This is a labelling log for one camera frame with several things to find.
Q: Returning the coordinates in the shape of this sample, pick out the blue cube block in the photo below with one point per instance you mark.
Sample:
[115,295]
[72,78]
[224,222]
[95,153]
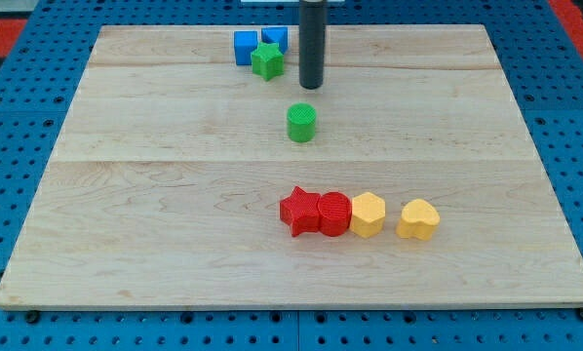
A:
[244,43]

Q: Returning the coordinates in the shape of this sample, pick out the blue triangle block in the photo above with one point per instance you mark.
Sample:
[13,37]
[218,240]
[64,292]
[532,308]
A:
[276,35]

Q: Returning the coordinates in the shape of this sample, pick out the red star block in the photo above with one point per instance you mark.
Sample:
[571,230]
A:
[299,211]

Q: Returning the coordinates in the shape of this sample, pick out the green cylinder block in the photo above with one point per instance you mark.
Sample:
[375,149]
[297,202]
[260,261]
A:
[301,122]

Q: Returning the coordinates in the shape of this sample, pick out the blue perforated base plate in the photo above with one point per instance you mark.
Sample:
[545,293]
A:
[534,42]

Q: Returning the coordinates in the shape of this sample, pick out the green star block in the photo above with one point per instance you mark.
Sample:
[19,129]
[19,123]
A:
[267,61]

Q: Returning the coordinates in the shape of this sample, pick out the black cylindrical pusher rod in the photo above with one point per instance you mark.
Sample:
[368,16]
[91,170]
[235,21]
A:
[312,22]

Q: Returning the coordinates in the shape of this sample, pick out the yellow hexagon block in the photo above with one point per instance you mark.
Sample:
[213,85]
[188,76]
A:
[368,215]

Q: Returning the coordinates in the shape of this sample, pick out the yellow heart block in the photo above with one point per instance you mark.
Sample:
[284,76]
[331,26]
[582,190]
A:
[419,220]

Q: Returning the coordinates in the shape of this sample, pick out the red cylinder block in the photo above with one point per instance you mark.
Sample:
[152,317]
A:
[335,212]

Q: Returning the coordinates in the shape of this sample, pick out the wooden board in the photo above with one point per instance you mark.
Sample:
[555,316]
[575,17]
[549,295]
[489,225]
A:
[162,191]

